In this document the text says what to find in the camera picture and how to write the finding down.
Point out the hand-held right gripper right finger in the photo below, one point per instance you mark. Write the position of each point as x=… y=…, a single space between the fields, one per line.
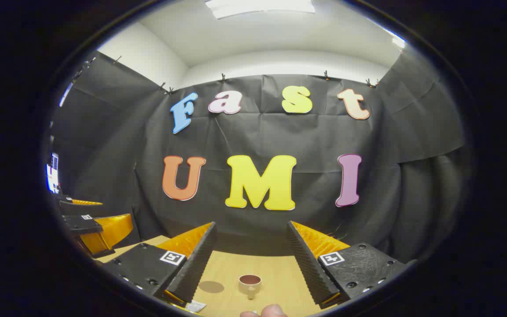
x=306 y=264

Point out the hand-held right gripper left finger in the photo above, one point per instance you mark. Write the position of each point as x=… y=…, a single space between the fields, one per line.
x=198 y=264

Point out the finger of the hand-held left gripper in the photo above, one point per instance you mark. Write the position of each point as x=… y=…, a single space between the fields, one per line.
x=66 y=204
x=104 y=231

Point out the brown round coaster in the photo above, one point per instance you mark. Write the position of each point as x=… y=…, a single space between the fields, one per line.
x=211 y=287

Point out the white toothpaste tube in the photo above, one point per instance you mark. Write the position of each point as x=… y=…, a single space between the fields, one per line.
x=195 y=307

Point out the beige cup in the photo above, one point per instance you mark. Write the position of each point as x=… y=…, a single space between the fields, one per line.
x=250 y=285

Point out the wooden desktop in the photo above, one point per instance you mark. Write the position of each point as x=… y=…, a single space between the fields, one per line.
x=275 y=273

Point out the bright white panel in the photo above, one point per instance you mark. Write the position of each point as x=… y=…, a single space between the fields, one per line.
x=53 y=174

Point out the black backdrop cloth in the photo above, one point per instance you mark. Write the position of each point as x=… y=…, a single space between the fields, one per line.
x=253 y=136

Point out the ceiling light panel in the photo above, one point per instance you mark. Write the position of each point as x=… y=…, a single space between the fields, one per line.
x=260 y=8

